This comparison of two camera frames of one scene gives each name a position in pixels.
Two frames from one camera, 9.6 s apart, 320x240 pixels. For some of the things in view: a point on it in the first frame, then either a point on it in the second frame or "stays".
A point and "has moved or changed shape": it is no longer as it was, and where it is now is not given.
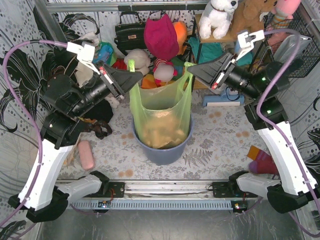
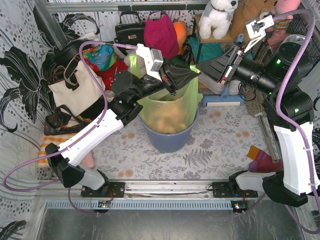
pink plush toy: (286, 8) stays
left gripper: (111, 83) -> (165, 80)
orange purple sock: (263, 162) stays
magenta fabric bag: (160, 36) stays
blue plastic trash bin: (165, 156) -> (167, 143)
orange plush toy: (180, 29) stays
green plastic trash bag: (162, 116) has moved or changed shape
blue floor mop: (228, 97) stays
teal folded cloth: (209, 50) stays
